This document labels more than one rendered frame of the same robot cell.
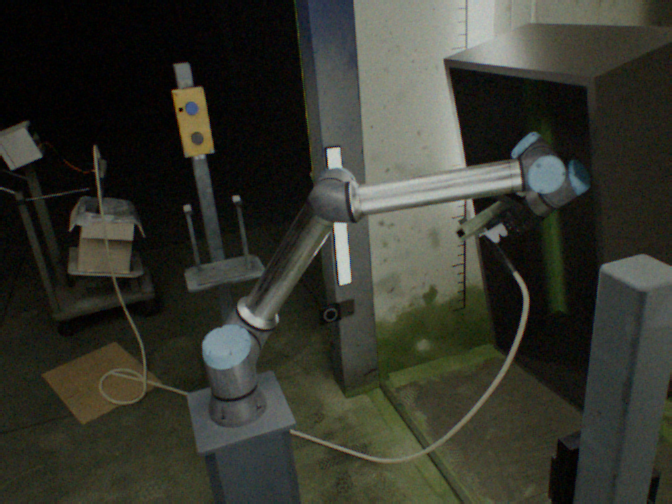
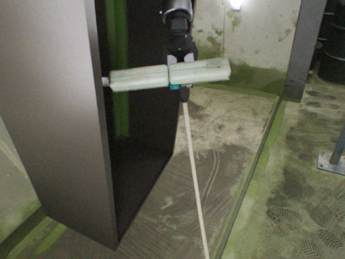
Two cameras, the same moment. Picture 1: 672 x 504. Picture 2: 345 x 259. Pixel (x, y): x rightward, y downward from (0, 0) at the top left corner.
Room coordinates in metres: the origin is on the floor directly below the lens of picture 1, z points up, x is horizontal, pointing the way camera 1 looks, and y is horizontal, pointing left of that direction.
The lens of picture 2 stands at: (2.12, -0.03, 1.43)
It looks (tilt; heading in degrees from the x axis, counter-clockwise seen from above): 37 degrees down; 230
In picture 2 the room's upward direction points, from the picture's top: 7 degrees counter-clockwise
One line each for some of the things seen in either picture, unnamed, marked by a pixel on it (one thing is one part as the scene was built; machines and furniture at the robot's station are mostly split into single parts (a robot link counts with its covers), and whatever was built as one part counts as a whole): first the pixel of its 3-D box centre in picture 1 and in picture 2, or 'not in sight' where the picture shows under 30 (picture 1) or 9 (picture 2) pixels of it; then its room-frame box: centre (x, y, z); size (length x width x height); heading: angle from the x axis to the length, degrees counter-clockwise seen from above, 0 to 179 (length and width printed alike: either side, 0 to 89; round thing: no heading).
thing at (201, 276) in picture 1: (218, 237); not in sight; (2.27, 0.48, 0.95); 0.26 x 0.15 x 0.32; 108
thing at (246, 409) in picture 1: (236, 395); not in sight; (1.55, 0.37, 0.69); 0.19 x 0.19 x 0.10
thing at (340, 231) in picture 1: (338, 218); not in sight; (2.34, -0.02, 0.96); 0.06 x 0.02 x 0.63; 108
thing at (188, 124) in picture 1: (193, 122); not in sight; (2.37, 0.52, 1.42); 0.12 x 0.06 x 0.26; 108
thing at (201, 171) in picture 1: (216, 252); not in sight; (2.42, 0.54, 0.82); 0.06 x 0.06 x 1.64; 18
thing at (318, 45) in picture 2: not in sight; (306, 55); (-1.09, -1.15, 0.14); 0.31 x 0.29 x 0.28; 18
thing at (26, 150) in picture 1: (77, 224); not in sight; (3.48, 1.60, 0.64); 0.73 x 0.50 x 1.27; 109
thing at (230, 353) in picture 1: (230, 358); not in sight; (1.56, 0.36, 0.83); 0.17 x 0.15 x 0.18; 169
